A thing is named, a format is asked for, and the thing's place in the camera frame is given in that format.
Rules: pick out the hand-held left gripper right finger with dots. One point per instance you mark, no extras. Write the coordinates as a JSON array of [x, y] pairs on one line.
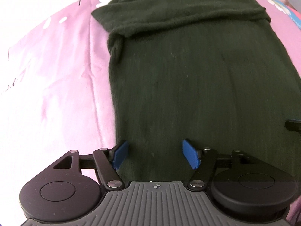
[[191, 154]]

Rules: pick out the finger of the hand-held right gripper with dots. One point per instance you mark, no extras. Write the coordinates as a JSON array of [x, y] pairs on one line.
[[294, 125]]

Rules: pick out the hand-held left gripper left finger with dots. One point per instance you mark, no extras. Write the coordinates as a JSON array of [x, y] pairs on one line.
[[120, 154]]

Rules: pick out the dark green knit sweater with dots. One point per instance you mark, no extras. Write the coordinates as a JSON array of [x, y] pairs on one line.
[[188, 75]]

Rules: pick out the pink floral bed sheet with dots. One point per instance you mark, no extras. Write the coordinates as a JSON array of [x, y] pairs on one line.
[[58, 87]]

